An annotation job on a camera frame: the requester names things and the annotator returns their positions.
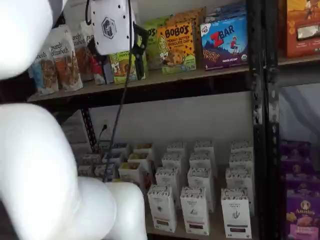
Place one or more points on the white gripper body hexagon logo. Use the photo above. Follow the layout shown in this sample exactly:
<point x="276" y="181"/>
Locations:
<point x="112" y="27"/>

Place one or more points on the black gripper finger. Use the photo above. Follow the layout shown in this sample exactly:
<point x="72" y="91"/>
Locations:
<point x="139" y="37"/>
<point x="96" y="53"/>

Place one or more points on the white box yellow strip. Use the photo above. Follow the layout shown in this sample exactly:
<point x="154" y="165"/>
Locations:
<point x="166" y="177"/>
<point x="173" y="160"/>
<point x="176" y="146"/>
<point x="162" y="212"/>

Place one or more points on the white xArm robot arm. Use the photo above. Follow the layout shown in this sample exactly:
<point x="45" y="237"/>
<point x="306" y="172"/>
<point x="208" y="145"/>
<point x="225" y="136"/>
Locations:
<point x="30" y="162"/>

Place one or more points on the green Bobo's apple pie box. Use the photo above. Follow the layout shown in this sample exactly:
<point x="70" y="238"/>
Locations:
<point x="118" y="67"/>
<point x="157" y="21"/>
<point x="152" y="45"/>

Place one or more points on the orange Bobo's peanut butter box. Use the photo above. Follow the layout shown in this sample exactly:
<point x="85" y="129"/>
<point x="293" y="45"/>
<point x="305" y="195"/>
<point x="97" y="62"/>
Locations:
<point x="176" y="47"/>
<point x="185" y="17"/>

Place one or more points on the black metal shelf rack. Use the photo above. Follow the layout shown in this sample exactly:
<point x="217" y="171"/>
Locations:
<point x="175" y="86"/>
<point x="272" y="100"/>

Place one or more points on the blue purple Z Bar box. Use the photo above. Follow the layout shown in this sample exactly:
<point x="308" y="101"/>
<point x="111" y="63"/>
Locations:
<point x="225" y="12"/>
<point x="225" y="45"/>

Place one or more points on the blue Flax Plus cereal box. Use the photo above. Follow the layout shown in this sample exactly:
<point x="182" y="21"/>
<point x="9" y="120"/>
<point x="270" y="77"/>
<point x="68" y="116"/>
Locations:
<point x="119" y="147"/>
<point x="100" y="170"/>
<point x="113" y="158"/>

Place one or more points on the purely elizabeth yellow label box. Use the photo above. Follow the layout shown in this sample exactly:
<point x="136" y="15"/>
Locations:
<point x="137" y="157"/>
<point x="128" y="173"/>
<point x="143" y="147"/>

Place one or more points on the green oatmeal box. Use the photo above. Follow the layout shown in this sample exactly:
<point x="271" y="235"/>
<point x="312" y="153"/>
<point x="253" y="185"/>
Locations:
<point x="85" y="170"/>
<point x="91" y="158"/>

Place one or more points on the white box pink strip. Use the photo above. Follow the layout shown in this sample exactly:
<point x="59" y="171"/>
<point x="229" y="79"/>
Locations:
<point x="201" y="158"/>
<point x="203" y="145"/>
<point x="200" y="177"/>
<point x="195" y="215"/>

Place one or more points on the white box dark strip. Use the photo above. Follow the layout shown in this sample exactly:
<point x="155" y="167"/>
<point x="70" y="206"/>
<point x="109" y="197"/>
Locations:
<point x="241" y="160"/>
<point x="238" y="177"/>
<point x="236" y="217"/>
<point x="241" y="145"/>

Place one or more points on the orange snack box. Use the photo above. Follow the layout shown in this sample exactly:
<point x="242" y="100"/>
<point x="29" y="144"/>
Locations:
<point x="302" y="25"/>

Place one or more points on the purple Annie's box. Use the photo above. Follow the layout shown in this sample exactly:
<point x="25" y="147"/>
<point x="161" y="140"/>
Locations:
<point x="300" y="182"/>
<point x="302" y="215"/>
<point x="296" y="165"/>
<point x="295" y="148"/>

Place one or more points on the granola bag orange label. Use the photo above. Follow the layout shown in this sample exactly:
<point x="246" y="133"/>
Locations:
<point x="67" y="67"/>
<point x="81" y="50"/>

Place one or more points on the granola bag red label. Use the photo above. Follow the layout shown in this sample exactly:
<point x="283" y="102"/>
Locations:
<point x="86" y="32"/>

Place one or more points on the granola bag blue label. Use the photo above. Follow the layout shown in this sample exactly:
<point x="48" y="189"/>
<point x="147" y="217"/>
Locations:
<point x="46" y="75"/>

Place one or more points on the white wall power outlet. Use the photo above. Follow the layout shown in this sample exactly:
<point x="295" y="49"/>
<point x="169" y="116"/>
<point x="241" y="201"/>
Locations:
<point x="105" y="125"/>

